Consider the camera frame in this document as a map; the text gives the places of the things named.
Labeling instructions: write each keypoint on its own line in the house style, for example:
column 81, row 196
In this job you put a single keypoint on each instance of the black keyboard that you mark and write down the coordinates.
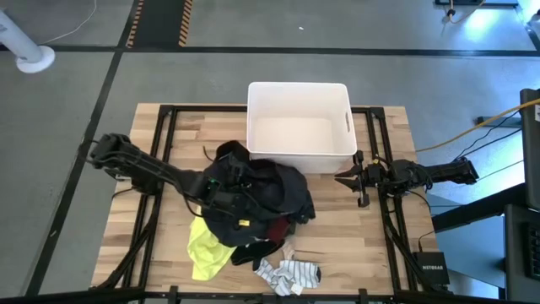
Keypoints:
column 534, row 251

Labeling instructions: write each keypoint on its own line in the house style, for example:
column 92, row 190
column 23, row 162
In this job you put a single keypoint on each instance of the black hazard striped floor ramp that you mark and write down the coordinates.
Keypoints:
column 160, row 21

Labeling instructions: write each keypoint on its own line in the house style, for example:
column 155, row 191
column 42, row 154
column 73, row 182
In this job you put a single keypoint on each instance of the black Netgear network switch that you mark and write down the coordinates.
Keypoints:
column 432, row 268

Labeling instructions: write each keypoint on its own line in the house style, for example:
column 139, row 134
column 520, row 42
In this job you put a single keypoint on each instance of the dark green shirt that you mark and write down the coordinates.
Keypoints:
column 230, row 230

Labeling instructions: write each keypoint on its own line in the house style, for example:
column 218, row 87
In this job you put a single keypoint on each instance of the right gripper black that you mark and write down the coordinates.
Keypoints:
column 373, row 175

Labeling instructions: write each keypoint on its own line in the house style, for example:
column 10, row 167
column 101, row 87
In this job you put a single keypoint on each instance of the white black striped shirt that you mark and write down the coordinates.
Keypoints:
column 295, row 270

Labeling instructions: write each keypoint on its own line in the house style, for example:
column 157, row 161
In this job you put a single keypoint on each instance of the black floor mat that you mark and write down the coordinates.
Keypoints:
column 476, row 2

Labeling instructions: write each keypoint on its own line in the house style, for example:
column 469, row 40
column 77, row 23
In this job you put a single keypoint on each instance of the black computer tower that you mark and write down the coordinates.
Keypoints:
column 531, row 148

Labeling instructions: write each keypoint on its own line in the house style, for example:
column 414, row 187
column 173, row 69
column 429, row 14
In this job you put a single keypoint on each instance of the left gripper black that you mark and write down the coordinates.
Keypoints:
column 219, row 190

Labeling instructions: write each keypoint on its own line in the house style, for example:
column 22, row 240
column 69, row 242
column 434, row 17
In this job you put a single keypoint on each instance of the white plastic bin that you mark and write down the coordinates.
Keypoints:
column 301, row 135

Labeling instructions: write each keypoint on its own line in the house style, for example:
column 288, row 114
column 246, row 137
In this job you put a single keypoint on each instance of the maroon garment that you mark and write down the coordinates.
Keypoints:
column 278, row 230

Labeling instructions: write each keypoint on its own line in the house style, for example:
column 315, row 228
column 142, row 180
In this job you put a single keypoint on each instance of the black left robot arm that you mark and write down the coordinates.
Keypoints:
column 143, row 162

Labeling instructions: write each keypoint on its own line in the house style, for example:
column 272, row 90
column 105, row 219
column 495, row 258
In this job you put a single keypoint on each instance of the black metal table frame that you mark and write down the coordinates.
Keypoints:
column 211, row 109

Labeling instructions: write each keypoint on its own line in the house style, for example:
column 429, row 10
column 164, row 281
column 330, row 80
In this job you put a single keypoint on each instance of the beige sock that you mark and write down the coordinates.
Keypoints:
column 289, row 252

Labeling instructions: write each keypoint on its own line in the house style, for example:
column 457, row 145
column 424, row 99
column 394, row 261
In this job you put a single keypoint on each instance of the black desk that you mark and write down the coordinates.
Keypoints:
column 515, row 253

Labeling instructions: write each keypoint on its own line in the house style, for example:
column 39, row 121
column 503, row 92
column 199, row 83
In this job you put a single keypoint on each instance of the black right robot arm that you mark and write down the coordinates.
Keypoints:
column 447, row 171

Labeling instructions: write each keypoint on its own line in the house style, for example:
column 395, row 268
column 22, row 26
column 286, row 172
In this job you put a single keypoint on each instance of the black floor plate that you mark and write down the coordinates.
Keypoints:
column 502, row 122

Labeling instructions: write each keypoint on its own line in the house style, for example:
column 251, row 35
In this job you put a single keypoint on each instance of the neon yellow shirt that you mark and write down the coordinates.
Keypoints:
column 206, row 253

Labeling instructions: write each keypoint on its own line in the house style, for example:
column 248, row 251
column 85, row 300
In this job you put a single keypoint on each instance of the white pole with round base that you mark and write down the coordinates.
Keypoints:
column 36, row 59

